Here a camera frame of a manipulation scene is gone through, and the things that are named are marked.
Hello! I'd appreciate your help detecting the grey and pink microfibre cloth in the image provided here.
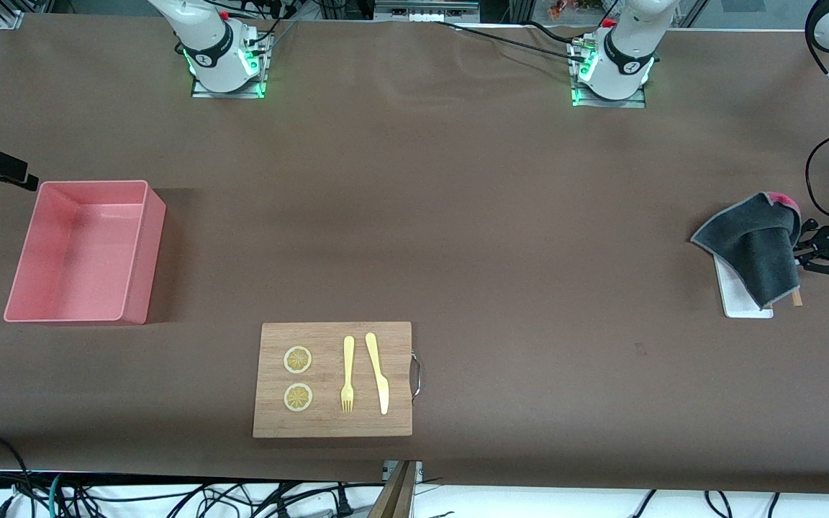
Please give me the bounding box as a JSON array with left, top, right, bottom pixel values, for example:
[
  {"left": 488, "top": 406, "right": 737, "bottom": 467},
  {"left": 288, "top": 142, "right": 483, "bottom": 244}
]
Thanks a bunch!
[{"left": 690, "top": 191, "right": 802, "bottom": 309}]

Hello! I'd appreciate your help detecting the white rectangular rack base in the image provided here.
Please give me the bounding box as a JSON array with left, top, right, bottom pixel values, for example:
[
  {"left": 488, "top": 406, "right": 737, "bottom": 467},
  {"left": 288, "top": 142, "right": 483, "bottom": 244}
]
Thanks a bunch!
[{"left": 714, "top": 253, "right": 775, "bottom": 319}]

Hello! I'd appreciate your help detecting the pink plastic bin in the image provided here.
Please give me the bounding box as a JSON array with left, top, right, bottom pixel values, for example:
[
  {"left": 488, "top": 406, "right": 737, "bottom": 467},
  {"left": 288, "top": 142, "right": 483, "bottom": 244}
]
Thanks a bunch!
[{"left": 3, "top": 180, "right": 167, "bottom": 326}]

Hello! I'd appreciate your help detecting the yellow plastic fork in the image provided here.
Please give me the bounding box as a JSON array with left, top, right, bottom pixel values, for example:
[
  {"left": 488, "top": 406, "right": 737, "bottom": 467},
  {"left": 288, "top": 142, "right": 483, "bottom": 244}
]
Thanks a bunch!
[{"left": 340, "top": 336, "right": 355, "bottom": 414}]

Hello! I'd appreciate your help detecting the yellow plastic knife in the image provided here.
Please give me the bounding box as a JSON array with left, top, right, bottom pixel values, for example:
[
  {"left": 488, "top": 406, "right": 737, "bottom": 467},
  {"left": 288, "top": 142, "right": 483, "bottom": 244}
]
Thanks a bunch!
[{"left": 365, "top": 332, "right": 390, "bottom": 416}]

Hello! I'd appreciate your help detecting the grey metal device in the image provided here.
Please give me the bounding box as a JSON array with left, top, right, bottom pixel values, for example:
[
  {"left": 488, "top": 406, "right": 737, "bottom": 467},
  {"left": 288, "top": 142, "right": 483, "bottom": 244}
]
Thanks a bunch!
[{"left": 373, "top": 0, "right": 481, "bottom": 22}]

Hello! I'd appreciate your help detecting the wooden beam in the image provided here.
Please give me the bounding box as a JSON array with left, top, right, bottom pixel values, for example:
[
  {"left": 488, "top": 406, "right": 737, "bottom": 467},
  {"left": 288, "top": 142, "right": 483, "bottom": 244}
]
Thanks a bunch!
[{"left": 368, "top": 460, "right": 419, "bottom": 518}]

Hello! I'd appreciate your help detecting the long black table cable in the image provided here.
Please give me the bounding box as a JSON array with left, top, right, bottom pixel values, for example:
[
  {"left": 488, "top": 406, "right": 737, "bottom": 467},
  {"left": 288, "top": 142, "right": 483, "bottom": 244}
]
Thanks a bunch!
[{"left": 429, "top": 20, "right": 595, "bottom": 65}]

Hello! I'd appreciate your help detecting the wooden cutting board with handle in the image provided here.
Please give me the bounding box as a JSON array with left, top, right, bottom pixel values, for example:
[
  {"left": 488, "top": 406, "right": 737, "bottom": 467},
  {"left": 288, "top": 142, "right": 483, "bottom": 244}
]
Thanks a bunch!
[{"left": 253, "top": 322, "right": 422, "bottom": 439}]

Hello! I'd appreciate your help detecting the small metal bracket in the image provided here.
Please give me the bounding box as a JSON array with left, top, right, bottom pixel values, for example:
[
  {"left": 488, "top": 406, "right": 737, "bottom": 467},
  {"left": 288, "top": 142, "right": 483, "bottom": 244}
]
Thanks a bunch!
[{"left": 382, "top": 460, "right": 424, "bottom": 481}]

